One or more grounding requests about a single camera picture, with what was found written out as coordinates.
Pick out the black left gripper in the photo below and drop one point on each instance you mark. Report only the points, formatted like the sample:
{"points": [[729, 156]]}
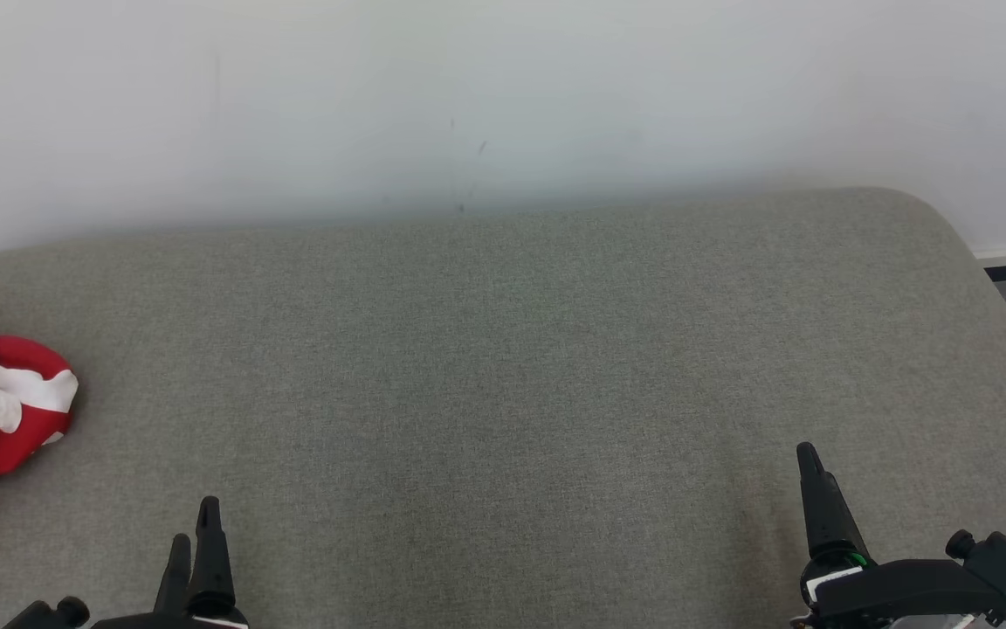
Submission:
{"points": [[171, 622]]}

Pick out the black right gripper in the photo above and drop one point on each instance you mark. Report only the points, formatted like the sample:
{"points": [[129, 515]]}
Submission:
{"points": [[905, 590]]}

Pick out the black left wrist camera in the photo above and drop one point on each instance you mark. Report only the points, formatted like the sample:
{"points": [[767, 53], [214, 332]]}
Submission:
{"points": [[53, 613]]}

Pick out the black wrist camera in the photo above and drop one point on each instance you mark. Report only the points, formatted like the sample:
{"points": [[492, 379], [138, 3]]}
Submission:
{"points": [[1005, 559], [53, 613]]}

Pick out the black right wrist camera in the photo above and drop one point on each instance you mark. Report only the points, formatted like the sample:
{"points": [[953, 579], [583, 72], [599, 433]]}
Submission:
{"points": [[1005, 559]]}

